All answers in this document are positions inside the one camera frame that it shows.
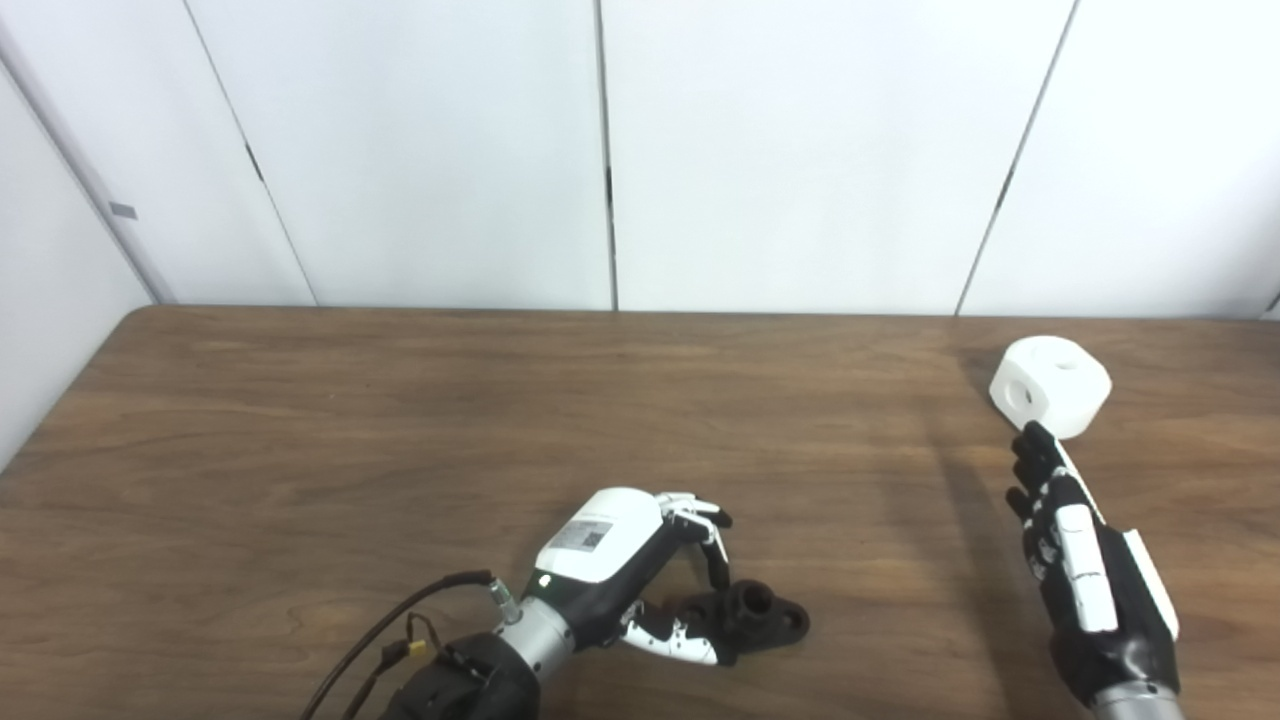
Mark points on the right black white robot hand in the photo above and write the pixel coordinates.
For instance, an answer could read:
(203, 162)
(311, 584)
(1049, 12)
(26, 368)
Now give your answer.
(1100, 620)

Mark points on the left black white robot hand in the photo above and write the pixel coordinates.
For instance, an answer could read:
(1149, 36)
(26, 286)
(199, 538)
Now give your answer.
(600, 535)

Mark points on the black flanged holder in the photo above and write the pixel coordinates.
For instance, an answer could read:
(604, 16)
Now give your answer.
(770, 615)

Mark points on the round white plastic piece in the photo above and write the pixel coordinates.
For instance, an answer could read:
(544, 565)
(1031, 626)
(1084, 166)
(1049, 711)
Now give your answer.
(1060, 395)

